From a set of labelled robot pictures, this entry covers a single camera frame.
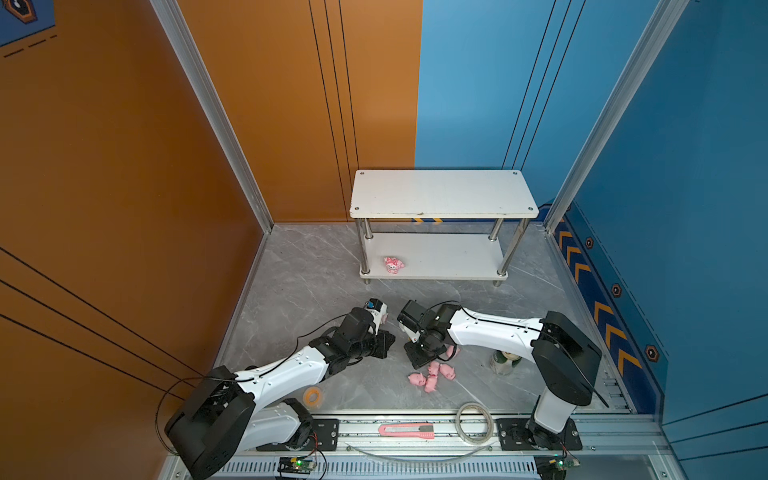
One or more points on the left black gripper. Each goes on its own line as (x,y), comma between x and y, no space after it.
(383,338)

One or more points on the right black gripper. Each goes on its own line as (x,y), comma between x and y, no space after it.
(414,359)

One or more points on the pink bow character toy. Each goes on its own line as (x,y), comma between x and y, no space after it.
(393,265)

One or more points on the white two-tier shelf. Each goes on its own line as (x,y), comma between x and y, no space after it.
(501,196)

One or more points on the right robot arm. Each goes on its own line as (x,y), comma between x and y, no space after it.
(567,359)

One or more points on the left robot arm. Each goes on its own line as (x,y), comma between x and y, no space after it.
(229,412)

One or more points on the small pink pig toy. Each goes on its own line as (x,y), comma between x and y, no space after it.
(450,353)

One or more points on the pink pig toy middle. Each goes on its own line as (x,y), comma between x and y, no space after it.
(433,369)

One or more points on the pink pig toy right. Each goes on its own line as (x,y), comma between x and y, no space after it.
(447,371)

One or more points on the pink pig toy left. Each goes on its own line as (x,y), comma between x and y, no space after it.
(417,379)

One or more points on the pink pig toy bottom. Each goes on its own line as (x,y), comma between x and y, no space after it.
(430,384)

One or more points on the orange tape roll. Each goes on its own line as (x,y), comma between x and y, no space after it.
(313,397)

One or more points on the pink utility knife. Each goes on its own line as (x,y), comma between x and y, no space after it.
(423,430)

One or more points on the coiled clear tube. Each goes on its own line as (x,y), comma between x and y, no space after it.
(474,424)

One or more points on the left circuit board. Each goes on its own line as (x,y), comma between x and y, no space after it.
(296,467)

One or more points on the circuit board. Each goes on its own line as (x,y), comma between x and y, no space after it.
(552,468)
(296,467)

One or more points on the right circuit board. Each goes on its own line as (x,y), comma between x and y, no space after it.
(552,468)

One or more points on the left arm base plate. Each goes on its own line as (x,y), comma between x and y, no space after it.
(325,430)

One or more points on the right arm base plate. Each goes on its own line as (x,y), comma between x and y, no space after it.
(518,434)

